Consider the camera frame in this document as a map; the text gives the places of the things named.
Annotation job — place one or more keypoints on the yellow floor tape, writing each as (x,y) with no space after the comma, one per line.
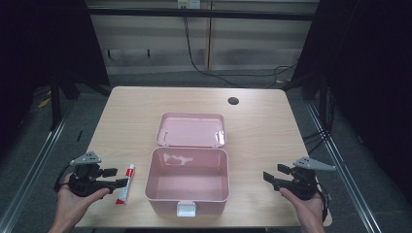
(44,102)

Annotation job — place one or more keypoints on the person's left hand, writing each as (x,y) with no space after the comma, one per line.
(73,207)

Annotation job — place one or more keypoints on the white tube with red cap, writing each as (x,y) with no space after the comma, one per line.
(124,193)

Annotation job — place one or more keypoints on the small black stick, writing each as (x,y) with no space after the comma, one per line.
(79,136)

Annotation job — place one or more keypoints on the pink plastic box with lid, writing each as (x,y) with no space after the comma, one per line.
(188,181)

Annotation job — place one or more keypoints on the dark curtain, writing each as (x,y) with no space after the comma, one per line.
(39,48)
(369,81)

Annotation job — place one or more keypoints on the white wall socket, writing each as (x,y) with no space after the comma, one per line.
(188,3)

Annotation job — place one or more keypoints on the black stand post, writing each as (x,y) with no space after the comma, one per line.
(55,106)

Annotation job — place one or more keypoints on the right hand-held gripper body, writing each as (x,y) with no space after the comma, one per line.
(302,187)

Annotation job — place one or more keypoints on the black horizontal metal bar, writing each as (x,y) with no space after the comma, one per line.
(194,13)

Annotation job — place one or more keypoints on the person's right hand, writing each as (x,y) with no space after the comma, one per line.
(309,210)

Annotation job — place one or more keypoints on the metal floor rail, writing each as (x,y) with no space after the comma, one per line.
(343,174)
(29,176)

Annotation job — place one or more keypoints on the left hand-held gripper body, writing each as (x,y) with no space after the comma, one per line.
(85,183)

